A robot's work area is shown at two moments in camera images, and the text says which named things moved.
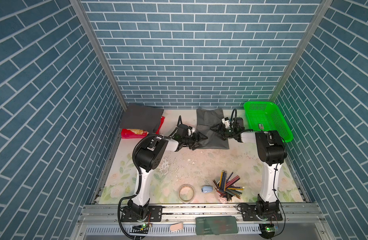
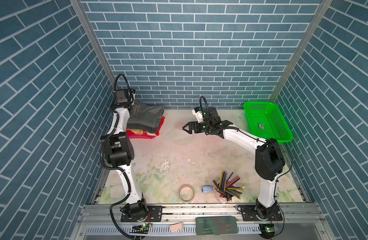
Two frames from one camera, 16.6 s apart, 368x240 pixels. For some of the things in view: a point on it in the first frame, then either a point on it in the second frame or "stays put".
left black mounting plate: x=154 y=214 stays put
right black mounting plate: x=249 y=213 stays put
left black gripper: x=195 y=141 to x=133 y=108
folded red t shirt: x=135 y=133 stays put
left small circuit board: x=141 y=229 stays put
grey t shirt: x=205 y=119 to x=148 y=119
